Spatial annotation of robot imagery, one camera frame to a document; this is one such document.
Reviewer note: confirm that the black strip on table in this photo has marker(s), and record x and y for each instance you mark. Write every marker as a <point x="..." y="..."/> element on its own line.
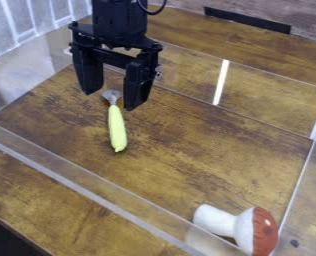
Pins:
<point x="248" y="20"/>

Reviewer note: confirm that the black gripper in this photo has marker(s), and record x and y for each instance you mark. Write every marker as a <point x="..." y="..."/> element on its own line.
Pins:
<point x="119" y="27"/>

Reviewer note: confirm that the plush mushroom toy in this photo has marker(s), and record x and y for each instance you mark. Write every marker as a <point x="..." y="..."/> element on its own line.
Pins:
<point x="254" y="228"/>

